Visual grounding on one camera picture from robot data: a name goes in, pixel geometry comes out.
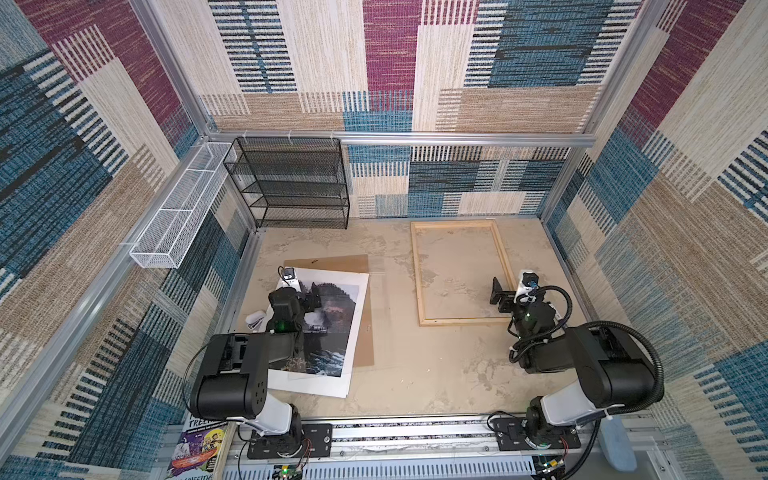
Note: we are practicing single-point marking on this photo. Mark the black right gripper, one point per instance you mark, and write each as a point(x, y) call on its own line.
point(509, 297)

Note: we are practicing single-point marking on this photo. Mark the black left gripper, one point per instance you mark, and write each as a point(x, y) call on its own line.
point(306, 300)

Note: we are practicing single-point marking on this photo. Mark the light wooden picture frame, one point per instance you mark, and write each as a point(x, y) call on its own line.
point(486, 224)

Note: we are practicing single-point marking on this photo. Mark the white bordered dark photo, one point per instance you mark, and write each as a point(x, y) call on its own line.
point(319, 359)

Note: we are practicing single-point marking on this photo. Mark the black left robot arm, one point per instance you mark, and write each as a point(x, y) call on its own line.
point(231, 383)

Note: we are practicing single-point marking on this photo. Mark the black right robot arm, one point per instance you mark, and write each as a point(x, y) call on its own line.
point(618, 370)

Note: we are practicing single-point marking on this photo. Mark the small white object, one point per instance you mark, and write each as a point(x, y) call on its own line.
point(256, 321)

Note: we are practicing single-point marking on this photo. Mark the brown cardboard backing board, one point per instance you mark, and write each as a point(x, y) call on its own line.
point(364, 354)

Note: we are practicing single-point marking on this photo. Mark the colourful treehouse book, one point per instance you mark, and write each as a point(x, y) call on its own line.
point(196, 453)

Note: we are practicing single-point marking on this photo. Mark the grey blue padded object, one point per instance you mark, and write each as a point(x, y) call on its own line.
point(616, 445)

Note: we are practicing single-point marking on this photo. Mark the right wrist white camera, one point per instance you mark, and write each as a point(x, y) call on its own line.
point(527, 285)

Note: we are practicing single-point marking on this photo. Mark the wrist white camera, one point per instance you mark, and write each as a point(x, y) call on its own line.
point(527, 285)
point(289, 278)

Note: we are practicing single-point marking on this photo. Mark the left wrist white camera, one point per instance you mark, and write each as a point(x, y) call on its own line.
point(289, 278)

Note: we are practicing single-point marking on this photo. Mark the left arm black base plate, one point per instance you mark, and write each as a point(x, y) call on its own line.
point(314, 440)

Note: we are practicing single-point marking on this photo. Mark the black wire mesh shelf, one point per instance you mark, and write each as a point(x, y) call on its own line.
point(291, 183)

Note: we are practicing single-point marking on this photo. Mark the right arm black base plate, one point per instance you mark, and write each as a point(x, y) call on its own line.
point(510, 434)

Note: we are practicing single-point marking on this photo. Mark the white wire mesh basket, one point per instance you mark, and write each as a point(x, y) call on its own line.
point(166, 239)

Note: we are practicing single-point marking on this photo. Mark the aluminium front rail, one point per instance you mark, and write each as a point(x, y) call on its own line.
point(448, 447)

